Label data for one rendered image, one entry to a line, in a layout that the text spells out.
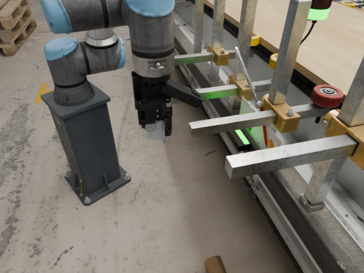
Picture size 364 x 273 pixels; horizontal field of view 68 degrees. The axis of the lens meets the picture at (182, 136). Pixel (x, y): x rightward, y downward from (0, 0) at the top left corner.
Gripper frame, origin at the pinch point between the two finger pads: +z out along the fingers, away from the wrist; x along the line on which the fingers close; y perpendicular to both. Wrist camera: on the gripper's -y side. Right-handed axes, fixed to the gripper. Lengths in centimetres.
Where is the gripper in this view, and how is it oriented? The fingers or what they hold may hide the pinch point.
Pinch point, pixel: (167, 139)
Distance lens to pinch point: 73.1
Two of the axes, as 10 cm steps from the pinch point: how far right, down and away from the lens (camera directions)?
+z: 0.0, 7.8, 6.2
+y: -9.7, 1.6, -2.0
